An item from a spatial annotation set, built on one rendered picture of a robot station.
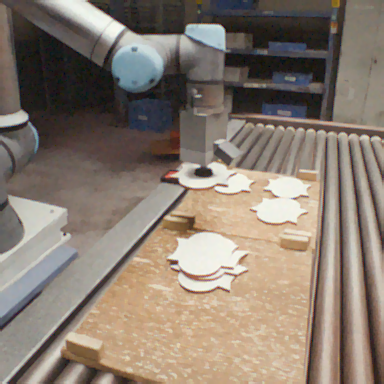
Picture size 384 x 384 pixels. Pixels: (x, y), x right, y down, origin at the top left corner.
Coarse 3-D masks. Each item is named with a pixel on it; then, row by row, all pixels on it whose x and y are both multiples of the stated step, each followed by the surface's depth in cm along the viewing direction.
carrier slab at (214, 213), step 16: (256, 176) 116; (272, 176) 116; (288, 176) 116; (192, 192) 105; (208, 192) 105; (256, 192) 105; (192, 208) 96; (208, 208) 96; (224, 208) 96; (240, 208) 96; (304, 208) 96; (208, 224) 89; (224, 224) 89; (240, 224) 88; (256, 224) 88; (288, 224) 88; (304, 224) 88; (272, 240) 82
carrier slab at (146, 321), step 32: (160, 224) 89; (160, 256) 76; (256, 256) 76; (288, 256) 76; (128, 288) 67; (160, 288) 67; (256, 288) 67; (288, 288) 67; (96, 320) 59; (128, 320) 59; (160, 320) 59; (192, 320) 59; (224, 320) 59; (256, 320) 59; (288, 320) 59; (64, 352) 53; (128, 352) 53; (160, 352) 53; (192, 352) 53; (224, 352) 53; (256, 352) 53; (288, 352) 53
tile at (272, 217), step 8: (264, 200) 98; (272, 200) 98; (280, 200) 98; (288, 200) 98; (256, 208) 94; (264, 208) 94; (272, 208) 94; (280, 208) 94; (288, 208) 94; (296, 208) 94; (264, 216) 90; (272, 216) 90; (280, 216) 90; (288, 216) 90; (296, 216) 90; (272, 224) 88; (280, 224) 88; (296, 224) 88
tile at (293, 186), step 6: (270, 180) 111; (276, 180) 111; (282, 180) 111; (288, 180) 111; (294, 180) 111; (270, 186) 107; (276, 186) 107; (282, 186) 107; (288, 186) 107; (294, 186) 107; (300, 186) 107; (306, 186) 107; (276, 192) 103; (282, 192) 103; (288, 192) 103; (294, 192) 103; (300, 192) 103; (306, 192) 103; (294, 198) 100
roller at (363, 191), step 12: (360, 156) 140; (360, 168) 128; (360, 180) 118; (360, 192) 110; (360, 204) 104; (372, 204) 103; (360, 216) 98; (372, 216) 95; (372, 228) 89; (372, 240) 84; (372, 252) 80; (372, 264) 76; (372, 276) 73; (372, 288) 69; (372, 300) 67; (372, 312) 64; (372, 324) 62
